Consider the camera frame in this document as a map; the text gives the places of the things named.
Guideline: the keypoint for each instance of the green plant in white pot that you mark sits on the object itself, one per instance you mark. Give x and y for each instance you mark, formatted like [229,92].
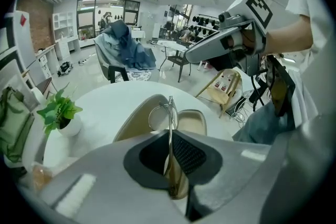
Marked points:
[59,110]

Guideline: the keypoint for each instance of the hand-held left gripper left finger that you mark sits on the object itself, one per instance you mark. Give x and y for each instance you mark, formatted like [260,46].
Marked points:
[105,186]

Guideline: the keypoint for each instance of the white round table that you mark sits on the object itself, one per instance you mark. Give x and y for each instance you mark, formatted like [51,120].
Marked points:
[110,102]

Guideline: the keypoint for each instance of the patterned seat cushion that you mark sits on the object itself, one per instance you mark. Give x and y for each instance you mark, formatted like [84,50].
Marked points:
[137,75]

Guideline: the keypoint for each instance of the blue cloth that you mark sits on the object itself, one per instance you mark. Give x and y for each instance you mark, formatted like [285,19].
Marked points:
[131,49]

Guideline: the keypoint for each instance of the person's right forearm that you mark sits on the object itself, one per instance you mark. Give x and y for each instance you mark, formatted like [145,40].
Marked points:
[288,36]

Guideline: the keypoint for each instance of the beige tray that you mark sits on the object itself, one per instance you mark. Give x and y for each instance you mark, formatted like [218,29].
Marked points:
[139,115]

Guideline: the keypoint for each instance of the person's white printed shirt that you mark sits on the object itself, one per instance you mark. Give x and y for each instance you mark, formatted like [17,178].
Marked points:
[312,60]

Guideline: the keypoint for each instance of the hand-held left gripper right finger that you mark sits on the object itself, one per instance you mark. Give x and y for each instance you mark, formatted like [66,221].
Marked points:
[236,173]

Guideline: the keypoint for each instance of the white drawer cabinet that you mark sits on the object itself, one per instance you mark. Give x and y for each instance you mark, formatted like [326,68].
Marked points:
[46,64]

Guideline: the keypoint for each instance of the green tote bag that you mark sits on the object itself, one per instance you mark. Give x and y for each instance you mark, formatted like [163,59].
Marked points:
[13,123]

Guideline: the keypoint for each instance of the table with white cloth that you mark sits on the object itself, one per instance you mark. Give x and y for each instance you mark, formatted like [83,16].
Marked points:
[137,34]

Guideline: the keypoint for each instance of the eyeglasses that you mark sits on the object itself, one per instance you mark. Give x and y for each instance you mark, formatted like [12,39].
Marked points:
[171,118]

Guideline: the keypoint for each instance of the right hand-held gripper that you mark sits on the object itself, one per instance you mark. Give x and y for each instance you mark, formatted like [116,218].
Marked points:
[249,8]

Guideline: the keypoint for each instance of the small glass bottle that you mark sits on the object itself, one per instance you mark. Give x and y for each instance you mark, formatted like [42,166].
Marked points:
[40,178]

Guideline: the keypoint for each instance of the white hutch cabinet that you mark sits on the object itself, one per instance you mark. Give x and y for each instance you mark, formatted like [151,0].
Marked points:
[65,34]

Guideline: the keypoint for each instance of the grey chair with black legs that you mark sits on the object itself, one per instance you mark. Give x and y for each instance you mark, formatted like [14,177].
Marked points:
[105,70]

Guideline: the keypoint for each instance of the black bag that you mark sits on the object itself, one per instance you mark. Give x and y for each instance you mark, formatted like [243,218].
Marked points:
[65,68]

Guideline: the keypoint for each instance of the wooden chair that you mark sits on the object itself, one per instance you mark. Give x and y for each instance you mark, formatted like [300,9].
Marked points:
[223,91]

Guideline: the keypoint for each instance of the patterned top metal table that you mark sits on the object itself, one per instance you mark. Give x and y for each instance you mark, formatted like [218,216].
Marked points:
[173,47]

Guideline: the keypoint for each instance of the row of black headsets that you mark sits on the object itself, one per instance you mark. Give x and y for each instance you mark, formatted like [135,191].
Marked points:
[206,25]

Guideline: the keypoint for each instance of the person's right hand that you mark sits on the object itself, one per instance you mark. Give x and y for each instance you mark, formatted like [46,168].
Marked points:
[248,39]

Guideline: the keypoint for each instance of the brown wooden stool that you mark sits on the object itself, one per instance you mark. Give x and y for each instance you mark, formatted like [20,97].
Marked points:
[46,85]

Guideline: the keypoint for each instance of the person's jeans leg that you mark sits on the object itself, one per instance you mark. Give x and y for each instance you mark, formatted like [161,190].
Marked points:
[262,126]

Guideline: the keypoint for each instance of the black framed window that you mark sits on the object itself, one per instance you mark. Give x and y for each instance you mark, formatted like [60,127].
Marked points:
[107,18]

